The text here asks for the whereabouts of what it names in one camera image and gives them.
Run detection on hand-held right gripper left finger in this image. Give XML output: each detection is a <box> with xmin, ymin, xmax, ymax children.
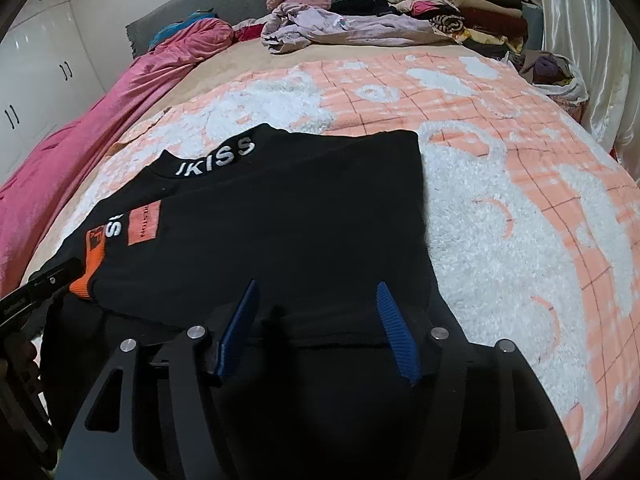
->
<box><xmin>55</xmin><ymin>280</ymin><xmax>261</xmax><ymax>480</ymax></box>

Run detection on stack of folded clothes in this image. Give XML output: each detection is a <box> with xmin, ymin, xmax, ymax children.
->
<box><xmin>378</xmin><ymin>0</ymin><xmax>533</xmax><ymax>57</ymax></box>

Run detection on orange and white fluffy blanket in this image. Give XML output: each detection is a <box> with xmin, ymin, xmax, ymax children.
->
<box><xmin>20</xmin><ymin>52</ymin><xmax>640</xmax><ymax>476</ymax></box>

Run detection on white wardrobe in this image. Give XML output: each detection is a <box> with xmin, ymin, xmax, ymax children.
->
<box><xmin>0</xmin><ymin>0</ymin><xmax>132</xmax><ymax>176</ymax></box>

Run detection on person's left hand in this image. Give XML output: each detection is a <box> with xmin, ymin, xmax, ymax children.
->
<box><xmin>0</xmin><ymin>332</ymin><xmax>42</xmax><ymax>403</ymax></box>

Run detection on cream satin curtain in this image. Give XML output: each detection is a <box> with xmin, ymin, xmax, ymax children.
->
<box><xmin>515</xmin><ymin>0</ymin><xmax>640</xmax><ymax>161</ymax></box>

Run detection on grey blue cushion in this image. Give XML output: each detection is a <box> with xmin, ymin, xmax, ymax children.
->
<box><xmin>521</xmin><ymin>4</ymin><xmax>546</xmax><ymax>54</ymax></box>

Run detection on pink quilt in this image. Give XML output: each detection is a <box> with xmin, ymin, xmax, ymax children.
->
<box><xmin>0</xmin><ymin>17</ymin><xmax>236</xmax><ymax>301</ymax></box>

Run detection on black crumpled garment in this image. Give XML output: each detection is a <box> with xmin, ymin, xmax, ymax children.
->
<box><xmin>330</xmin><ymin>0</ymin><xmax>401</xmax><ymax>17</ymax></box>

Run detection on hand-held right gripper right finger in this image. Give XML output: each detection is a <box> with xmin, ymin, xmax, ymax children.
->
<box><xmin>376</xmin><ymin>281</ymin><xmax>583</xmax><ymax>480</ymax></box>

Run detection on black sweater with orange patches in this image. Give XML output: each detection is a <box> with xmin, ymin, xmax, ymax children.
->
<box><xmin>30</xmin><ymin>122</ymin><xmax>473</xmax><ymax>480</ymax></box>

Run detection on lilac crumpled garment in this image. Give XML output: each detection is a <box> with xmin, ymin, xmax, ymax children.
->
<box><xmin>260</xmin><ymin>0</ymin><xmax>451</xmax><ymax>56</ymax></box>

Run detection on magenta cloth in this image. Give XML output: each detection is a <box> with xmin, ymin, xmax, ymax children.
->
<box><xmin>231</xmin><ymin>21</ymin><xmax>267</xmax><ymax>44</ymax></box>

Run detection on white bag of clothes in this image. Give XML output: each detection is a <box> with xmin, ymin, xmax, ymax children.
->
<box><xmin>517</xmin><ymin>51</ymin><xmax>592</xmax><ymax>111</ymax></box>

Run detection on teal cloth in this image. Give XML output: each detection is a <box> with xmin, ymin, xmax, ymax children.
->
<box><xmin>147</xmin><ymin>12</ymin><xmax>217</xmax><ymax>51</ymax></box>

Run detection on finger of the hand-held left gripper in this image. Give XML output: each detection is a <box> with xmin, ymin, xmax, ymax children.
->
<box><xmin>29</xmin><ymin>257</ymin><xmax>83</xmax><ymax>295</ymax></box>

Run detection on beige bed sheet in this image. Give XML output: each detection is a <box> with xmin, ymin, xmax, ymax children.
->
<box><xmin>107</xmin><ymin>40</ymin><xmax>516</xmax><ymax>153</ymax></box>

